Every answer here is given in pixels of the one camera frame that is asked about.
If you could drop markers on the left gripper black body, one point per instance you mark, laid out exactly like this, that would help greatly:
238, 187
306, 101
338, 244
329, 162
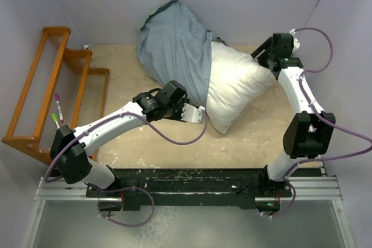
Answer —
177, 108

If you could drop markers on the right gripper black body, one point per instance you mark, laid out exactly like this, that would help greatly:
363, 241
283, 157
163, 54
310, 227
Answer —
264, 58

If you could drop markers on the white pillow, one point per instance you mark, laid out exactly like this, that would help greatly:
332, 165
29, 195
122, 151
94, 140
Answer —
236, 79

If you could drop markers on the patchwork green beige pillowcase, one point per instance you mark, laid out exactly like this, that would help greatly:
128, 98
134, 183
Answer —
174, 45

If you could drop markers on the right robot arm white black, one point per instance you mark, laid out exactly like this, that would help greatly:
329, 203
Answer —
307, 137

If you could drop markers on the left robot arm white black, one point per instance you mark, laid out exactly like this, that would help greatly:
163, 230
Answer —
71, 148

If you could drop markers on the orange wooden rack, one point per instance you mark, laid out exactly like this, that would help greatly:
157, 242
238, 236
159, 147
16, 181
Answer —
67, 72

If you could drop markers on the pink capped marker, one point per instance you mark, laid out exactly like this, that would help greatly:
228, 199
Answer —
57, 99

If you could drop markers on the green capped marker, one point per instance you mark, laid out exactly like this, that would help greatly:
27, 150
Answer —
55, 120

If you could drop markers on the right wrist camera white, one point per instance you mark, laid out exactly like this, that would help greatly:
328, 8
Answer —
295, 40

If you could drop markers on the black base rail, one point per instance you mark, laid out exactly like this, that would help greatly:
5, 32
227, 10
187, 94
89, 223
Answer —
246, 188

